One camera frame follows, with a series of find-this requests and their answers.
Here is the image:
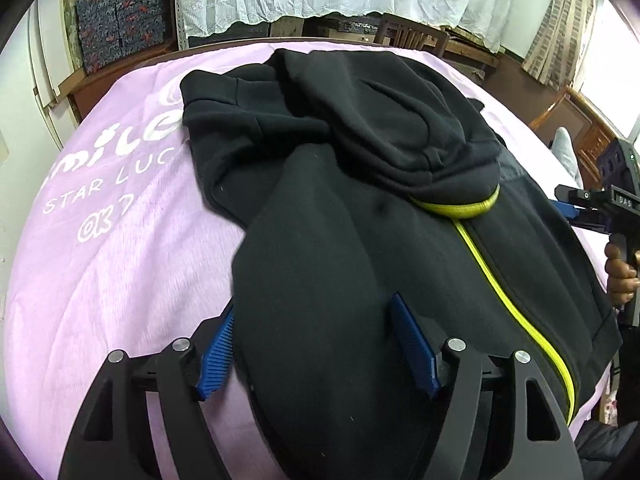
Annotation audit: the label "person's right hand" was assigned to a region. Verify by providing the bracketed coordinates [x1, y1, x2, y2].
[604, 242, 640, 308]

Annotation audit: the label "black hooded jacket yellow zipper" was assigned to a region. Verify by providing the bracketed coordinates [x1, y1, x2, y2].
[179, 47, 624, 480]

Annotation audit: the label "grey cushion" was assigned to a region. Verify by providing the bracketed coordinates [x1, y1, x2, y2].
[549, 126, 584, 187]

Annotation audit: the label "white board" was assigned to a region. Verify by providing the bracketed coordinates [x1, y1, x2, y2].
[27, 0, 82, 127]

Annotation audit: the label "dark wooden chair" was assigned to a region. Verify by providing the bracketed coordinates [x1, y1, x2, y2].
[374, 12, 451, 59]

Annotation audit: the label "pink printed blanket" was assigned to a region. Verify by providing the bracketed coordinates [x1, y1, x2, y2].
[4, 39, 622, 480]

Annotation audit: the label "person's dark trousers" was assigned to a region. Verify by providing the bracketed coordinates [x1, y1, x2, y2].
[574, 419, 640, 480]

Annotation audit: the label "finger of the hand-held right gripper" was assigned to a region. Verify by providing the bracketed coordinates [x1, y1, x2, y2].
[549, 200, 615, 235]
[554, 184, 612, 210]

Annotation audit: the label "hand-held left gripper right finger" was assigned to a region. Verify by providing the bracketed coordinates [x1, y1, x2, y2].
[388, 293, 587, 480]

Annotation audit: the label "stack of blue patterned boxes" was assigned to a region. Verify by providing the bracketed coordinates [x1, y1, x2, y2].
[75, 0, 169, 75]

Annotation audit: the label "wooden cabinet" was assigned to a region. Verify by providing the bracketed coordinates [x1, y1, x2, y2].
[529, 87, 632, 192]

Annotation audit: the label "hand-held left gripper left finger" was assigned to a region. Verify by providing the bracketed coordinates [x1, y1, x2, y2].
[59, 304, 237, 480]

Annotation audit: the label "striped curtain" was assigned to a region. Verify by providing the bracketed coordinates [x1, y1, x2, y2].
[522, 0, 602, 92]

